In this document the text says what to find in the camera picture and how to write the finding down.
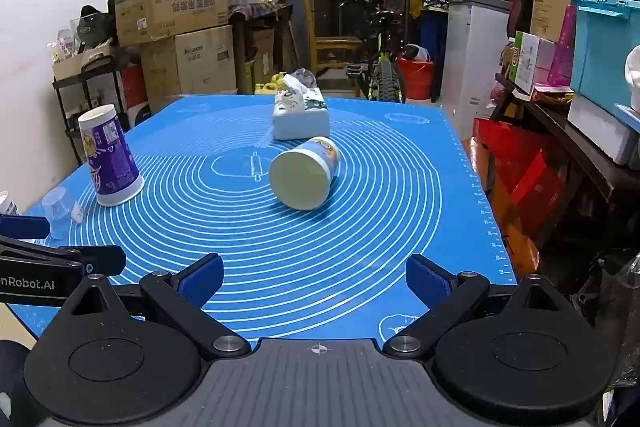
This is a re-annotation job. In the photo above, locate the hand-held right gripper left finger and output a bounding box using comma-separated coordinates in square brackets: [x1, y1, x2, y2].
[62, 253, 252, 360]

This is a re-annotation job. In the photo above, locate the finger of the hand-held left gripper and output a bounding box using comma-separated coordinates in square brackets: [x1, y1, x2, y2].
[0, 234, 127, 278]
[0, 214, 51, 241]

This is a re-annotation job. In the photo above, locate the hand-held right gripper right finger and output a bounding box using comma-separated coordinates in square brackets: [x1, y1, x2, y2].
[383, 253, 577, 358]

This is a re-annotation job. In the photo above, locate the cream cartoon paper cup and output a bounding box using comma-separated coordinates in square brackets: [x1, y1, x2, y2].
[268, 136, 341, 212]

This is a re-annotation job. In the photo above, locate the small clear plastic cup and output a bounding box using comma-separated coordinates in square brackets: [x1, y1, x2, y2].
[41, 187, 84, 242]

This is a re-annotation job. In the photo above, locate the purple printed paper cup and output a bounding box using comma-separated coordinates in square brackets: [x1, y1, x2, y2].
[77, 104, 145, 208]

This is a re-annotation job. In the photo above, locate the blue silicone baking mat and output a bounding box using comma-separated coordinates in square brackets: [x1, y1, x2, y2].
[10, 94, 519, 353]

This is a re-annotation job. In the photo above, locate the red paper bag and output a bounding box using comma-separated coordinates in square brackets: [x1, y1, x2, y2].
[472, 117, 567, 279]

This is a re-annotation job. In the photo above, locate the black metal shelf rack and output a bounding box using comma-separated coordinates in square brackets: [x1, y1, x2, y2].
[52, 56, 132, 166]

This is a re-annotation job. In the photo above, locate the small cardboard box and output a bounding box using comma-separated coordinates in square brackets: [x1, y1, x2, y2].
[52, 39, 115, 82]

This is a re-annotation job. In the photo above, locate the white printed tissue box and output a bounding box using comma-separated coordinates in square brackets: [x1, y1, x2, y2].
[272, 69, 331, 141]

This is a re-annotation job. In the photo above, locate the clear plastic bag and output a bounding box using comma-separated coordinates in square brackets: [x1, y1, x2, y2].
[575, 247, 640, 389]

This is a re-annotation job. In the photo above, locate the red plastic bucket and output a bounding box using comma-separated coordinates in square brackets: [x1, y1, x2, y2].
[397, 56, 435, 102]

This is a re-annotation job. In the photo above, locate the dark wooden shelf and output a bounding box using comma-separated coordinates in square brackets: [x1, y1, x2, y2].
[494, 74, 640, 230]

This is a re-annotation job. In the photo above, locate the yellow plastic jug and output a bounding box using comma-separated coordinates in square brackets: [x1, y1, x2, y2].
[254, 74, 287, 96]

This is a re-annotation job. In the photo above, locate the black green bicycle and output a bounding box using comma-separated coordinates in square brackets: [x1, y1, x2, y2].
[320, 0, 417, 104]

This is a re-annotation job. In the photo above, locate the dark green cap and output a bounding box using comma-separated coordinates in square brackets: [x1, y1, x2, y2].
[79, 5, 118, 48]

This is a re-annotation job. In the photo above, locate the large plain cardboard box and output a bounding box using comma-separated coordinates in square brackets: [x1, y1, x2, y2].
[141, 25, 237, 108]

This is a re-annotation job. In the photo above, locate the white chest freezer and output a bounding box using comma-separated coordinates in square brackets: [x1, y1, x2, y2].
[446, 0, 514, 140]

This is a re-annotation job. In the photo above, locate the white flat storage box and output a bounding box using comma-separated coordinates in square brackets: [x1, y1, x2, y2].
[567, 94, 640, 166]

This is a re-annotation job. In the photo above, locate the green white product box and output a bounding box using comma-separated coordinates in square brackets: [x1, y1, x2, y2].
[509, 31, 557, 96]

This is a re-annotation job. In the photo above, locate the dark wooden side table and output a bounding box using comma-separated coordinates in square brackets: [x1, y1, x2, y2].
[229, 2, 294, 96]

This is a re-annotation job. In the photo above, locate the wooden chair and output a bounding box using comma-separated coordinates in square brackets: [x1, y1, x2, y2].
[300, 0, 364, 98]

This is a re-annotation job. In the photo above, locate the pink flat box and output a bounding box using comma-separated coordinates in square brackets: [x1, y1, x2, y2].
[547, 4, 579, 88]

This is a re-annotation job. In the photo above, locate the teal plastic storage box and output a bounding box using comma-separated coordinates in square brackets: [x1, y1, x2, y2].
[569, 0, 640, 116]

